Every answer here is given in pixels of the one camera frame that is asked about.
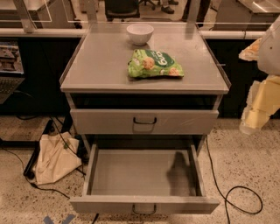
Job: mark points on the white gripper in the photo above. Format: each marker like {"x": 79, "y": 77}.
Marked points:
{"x": 270, "y": 53}

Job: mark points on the grey drawer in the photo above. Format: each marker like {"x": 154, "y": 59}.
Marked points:
{"x": 126, "y": 181}
{"x": 143, "y": 121}

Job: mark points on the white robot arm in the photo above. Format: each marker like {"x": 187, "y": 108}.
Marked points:
{"x": 269, "y": 50}

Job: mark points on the grey drawer cabinet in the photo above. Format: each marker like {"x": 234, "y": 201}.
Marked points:
{"x": 97, "y": 78}

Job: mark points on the green chip bag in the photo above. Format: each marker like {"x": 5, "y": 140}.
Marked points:
{"x": 148, "y": 63}

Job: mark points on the white bowl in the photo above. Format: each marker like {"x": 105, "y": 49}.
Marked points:
{"x": 140, "y": 34}

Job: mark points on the black office chair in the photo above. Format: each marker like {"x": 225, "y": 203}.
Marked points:
{"x": 121, "y": 9}

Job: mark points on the cream tote bag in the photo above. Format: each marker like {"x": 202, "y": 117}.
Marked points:
{"x": 57, "y": 158}

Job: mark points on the white railing bar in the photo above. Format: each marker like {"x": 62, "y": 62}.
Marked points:
{"x": 78, "y": 33}

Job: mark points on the laptop computer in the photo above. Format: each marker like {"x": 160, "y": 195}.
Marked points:
{"x": 12, "y": 72}

